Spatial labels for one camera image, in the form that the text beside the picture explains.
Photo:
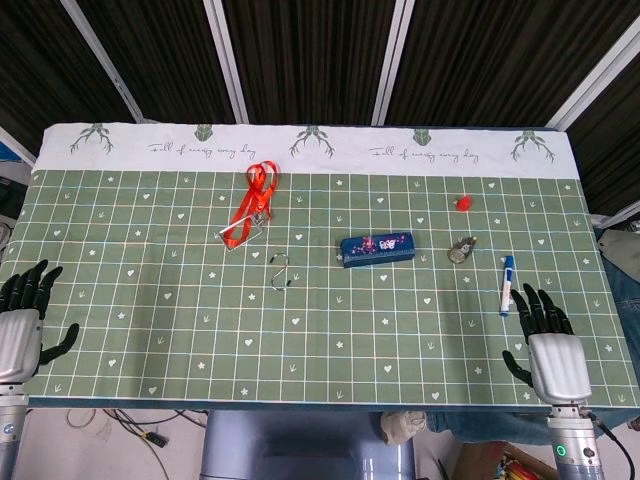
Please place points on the cardboard box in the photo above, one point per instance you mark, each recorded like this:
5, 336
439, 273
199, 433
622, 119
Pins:
490, 460

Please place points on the green grid tablecloth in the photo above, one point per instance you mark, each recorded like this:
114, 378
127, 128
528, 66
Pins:
200, 300

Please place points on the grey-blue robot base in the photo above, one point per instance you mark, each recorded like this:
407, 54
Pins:
300, 445

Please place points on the beige shoe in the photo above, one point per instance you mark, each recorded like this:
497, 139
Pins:
400, 427

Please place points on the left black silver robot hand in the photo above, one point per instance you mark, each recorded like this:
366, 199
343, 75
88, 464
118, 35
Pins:
17, 340

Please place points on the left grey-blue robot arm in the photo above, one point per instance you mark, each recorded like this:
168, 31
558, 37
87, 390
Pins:
10, 430

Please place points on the white partition post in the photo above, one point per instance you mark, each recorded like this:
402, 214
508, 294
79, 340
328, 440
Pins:
595, 80
100, 60
392, 60
227, 60

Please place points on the metal S hook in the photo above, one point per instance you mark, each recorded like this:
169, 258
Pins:
289, 283

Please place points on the small red cap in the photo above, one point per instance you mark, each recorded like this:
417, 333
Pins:
465, 203

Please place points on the blue denim trouser leg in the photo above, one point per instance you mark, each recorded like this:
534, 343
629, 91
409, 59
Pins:
475, 425

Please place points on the blue floral glasses case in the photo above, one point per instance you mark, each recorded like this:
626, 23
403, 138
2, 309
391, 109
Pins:
380, 250

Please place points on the seated person in jeans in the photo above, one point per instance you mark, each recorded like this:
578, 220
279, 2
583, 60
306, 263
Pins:
625, 300

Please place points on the blue white marker pen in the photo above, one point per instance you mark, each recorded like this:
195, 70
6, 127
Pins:
507, 280

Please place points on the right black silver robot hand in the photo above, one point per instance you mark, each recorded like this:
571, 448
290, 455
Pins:
557, 365

